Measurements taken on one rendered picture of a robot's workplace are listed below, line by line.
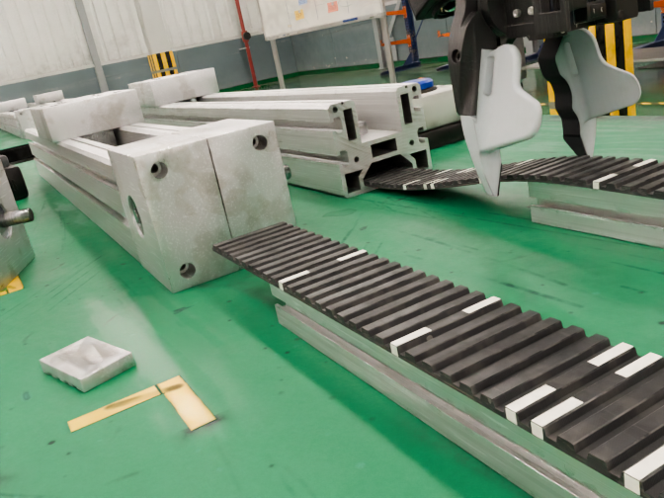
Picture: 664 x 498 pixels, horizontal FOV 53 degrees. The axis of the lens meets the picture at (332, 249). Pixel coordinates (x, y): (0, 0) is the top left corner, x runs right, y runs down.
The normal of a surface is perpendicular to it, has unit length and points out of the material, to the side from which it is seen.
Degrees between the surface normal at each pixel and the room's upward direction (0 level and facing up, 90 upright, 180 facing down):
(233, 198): 90
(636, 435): 0
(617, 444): 0
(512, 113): 73
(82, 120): 90
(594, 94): 107
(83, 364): 0
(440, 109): 90
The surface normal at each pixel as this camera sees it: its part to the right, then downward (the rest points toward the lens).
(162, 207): 0.48, 0.18
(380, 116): -0.86, 0.31
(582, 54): -0.73, 0.58
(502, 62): -0.88, 0.03
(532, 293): -0.19, -0.93
